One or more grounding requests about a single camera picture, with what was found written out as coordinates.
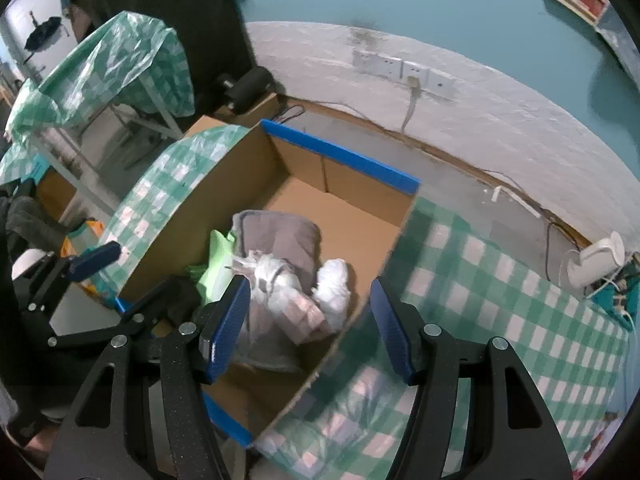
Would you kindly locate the dark grey fuzzy cloth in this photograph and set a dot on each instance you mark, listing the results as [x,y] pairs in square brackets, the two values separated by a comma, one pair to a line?
[32,222]

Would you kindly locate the white cloth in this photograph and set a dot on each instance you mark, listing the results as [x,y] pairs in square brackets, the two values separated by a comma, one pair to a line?
[334,285]

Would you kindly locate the light green cloth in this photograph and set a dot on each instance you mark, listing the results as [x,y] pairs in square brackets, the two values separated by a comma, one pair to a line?
[220,270]

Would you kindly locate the large cardboard box blue tape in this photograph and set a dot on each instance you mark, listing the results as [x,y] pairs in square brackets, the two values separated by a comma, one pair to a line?
[350,220]

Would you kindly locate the grey metal table frame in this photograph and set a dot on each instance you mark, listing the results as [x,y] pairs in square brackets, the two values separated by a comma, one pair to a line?
[75,170]

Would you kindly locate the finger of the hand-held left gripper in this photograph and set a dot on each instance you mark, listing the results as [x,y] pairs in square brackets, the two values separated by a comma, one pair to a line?
[97,260]
[150,305]

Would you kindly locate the printed paper packet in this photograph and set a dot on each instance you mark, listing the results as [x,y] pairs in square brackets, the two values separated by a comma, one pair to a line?
[597,440]

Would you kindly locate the grey towel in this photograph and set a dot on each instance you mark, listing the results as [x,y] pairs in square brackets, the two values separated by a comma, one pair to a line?
[285,235]

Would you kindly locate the white electric kettle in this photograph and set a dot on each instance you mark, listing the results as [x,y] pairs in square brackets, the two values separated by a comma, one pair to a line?
[597,260]

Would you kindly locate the black cloth backdrop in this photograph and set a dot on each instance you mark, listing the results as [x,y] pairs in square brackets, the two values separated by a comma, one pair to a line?
[190,20]

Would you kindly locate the white wall outlet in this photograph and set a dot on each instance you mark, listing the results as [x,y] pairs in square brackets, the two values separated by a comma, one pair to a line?
[365,60]
[389,67]
[442,84]
[415,72]

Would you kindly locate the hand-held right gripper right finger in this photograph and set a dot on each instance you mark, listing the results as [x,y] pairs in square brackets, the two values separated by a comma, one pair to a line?
[392,332]

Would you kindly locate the black cylindrical device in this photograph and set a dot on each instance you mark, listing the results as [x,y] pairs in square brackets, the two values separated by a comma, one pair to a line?
[250,87]

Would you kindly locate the orange yellow bag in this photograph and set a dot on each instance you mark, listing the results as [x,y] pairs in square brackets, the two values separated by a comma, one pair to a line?
[80,232]

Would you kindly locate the white plastic bag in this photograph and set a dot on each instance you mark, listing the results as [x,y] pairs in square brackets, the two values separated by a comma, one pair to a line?
[290,305]

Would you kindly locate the black umbrella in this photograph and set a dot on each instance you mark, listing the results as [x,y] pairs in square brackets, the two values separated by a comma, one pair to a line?
[44,32]

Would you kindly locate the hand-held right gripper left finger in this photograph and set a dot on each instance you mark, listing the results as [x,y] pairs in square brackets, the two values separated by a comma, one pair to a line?
[227,330]

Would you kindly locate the small brown cardboard box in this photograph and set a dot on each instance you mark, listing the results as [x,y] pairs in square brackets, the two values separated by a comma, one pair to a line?
[210,124]

